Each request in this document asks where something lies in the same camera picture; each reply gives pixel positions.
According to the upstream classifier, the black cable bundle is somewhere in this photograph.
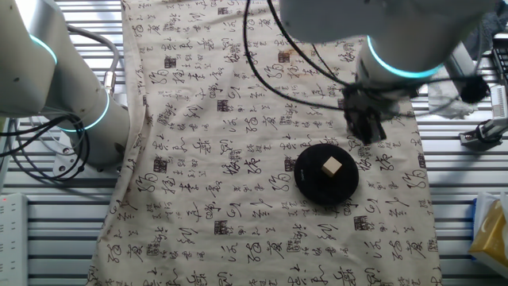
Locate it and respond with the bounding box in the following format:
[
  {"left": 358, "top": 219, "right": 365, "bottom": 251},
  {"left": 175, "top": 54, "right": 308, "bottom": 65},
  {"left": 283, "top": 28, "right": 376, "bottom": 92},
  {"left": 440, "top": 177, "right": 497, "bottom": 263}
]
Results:
[{"left": 0, "top": 113, "right": 92, "bottom": 182}]

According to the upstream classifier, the white power strip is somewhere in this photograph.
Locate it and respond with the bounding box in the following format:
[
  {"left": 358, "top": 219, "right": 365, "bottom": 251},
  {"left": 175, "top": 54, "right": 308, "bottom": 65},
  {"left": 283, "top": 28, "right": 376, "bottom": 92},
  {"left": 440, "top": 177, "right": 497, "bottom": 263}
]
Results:
[{"left": 0, "top": 193, "right": 29, "bottom": 286}]

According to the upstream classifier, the black keyboard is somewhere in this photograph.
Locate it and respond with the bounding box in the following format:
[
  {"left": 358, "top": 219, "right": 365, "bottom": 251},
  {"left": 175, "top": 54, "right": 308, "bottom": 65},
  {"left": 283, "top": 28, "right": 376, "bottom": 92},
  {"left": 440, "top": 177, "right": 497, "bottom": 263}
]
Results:
[{"left": 491, "top": 33, "right": 508, "bottom": 87}]

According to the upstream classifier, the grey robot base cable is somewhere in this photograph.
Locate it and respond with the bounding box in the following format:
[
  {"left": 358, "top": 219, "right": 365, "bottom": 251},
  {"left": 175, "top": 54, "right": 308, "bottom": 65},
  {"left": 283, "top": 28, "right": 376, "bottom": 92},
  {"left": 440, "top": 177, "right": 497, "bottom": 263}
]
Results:
[{"left": 63, "top": 23, "right": 122, "bottom": 96}]

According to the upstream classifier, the beige calligraphy print cloth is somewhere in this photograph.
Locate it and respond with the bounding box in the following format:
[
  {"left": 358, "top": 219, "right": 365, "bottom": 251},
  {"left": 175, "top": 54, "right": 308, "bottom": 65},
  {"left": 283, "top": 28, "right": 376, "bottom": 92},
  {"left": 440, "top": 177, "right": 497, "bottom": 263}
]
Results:
[{"left": 85, "top": 0, "right": 444, "bottom": 286}]

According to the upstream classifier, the thick black gripper cable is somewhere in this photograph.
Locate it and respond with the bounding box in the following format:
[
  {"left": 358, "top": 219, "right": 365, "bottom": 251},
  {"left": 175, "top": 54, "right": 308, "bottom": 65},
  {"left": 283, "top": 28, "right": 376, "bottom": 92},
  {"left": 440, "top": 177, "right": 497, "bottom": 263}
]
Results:
[{"left": 241, "top": 0, "right": 350, "bottom": 112}]

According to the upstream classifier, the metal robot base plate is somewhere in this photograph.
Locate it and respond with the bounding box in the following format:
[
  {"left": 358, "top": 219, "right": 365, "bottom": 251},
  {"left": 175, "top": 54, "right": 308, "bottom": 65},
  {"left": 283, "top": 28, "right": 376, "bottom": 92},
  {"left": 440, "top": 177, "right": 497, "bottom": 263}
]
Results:
[{"left": 53, "top": 130, "right": 128, "bottom": 178}]

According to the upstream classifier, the crumpled white tissue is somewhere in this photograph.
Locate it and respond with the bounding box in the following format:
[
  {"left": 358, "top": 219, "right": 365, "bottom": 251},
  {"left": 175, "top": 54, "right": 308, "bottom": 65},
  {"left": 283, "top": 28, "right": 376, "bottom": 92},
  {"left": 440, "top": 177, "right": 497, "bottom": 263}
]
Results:
[{"left": 426, "top": 79, "right": 477, "bottom": 119}]

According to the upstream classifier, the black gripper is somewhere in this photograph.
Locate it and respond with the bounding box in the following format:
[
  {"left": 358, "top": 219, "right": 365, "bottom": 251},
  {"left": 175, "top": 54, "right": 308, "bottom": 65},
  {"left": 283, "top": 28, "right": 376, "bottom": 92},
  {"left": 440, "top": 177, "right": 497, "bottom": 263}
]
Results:
[{"left": 343, "top": 89, "right": 388, "bottom": 146}]

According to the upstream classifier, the small wooden cube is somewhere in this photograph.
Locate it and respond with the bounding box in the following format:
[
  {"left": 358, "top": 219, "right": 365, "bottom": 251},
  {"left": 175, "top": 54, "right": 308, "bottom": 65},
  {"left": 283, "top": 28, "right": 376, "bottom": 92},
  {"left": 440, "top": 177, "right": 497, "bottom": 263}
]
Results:
[{"left": 321, "top": 156, "right": 344, "bottom": 178}]

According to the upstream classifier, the thin black camera cable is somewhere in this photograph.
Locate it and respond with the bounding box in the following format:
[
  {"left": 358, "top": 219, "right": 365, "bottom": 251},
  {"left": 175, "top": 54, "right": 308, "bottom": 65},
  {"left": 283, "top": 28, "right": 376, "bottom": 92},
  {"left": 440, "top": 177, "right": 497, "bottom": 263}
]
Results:
[{"left": 266, "top": 0, "right": 491, "bottom": 120}]

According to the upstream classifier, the yellow tissue pack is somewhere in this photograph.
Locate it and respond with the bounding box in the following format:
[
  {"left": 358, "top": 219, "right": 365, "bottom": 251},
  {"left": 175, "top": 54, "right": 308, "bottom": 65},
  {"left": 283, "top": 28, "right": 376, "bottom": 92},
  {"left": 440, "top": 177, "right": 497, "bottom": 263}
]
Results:
[{"left": 468, "top": 191, "right": 508, "bottom": 268}]

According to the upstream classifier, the round black scale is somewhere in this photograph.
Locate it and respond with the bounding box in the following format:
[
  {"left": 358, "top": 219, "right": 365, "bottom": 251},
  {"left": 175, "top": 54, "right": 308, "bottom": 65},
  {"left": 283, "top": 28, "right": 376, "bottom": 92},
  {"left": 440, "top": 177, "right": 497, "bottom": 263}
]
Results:
[{"left": 293, "top": 143, "right": 360, "bottom": 207}]

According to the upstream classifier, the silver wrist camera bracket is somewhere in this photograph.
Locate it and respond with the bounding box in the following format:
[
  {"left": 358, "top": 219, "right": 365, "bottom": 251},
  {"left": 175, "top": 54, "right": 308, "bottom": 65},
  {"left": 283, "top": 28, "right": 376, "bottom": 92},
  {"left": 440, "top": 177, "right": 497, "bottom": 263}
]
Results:
[{"left": 444, "top": 41, "right": 481, "bottom": 80}]

